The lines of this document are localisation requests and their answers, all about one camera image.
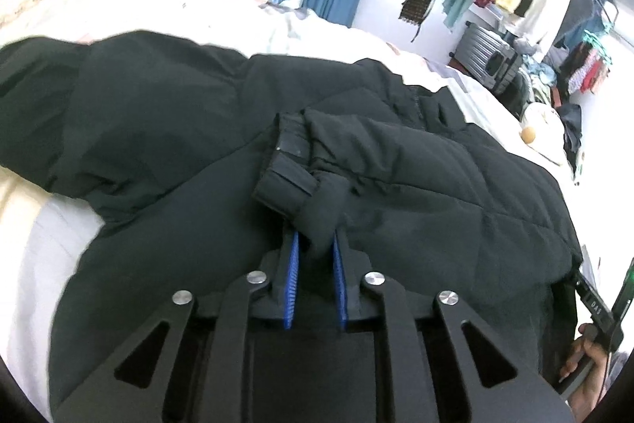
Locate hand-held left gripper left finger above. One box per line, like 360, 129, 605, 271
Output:
50, 230, 303, 423

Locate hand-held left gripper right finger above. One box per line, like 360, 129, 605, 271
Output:
333, 230, 578, 423

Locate black puffer jacket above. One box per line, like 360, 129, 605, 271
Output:
0, 31, 585, 414

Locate pile of clothes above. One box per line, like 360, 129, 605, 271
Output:
514, 40, 561, 107

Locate person's right hand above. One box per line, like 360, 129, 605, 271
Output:
559, 323, 617, 423

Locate cream bolster pillow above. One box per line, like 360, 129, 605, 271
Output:
519, 102, 566, 167

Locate hanging colourful small garments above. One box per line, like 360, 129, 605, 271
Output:
566, 42, 614, 96

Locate green clip hanger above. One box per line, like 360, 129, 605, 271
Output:
581, 25, 616, 53

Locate grey ribbed suitcase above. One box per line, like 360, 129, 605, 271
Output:
448, 21, 526, 96

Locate teal hanging cloth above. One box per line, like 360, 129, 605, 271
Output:
440, 0, 477, 31

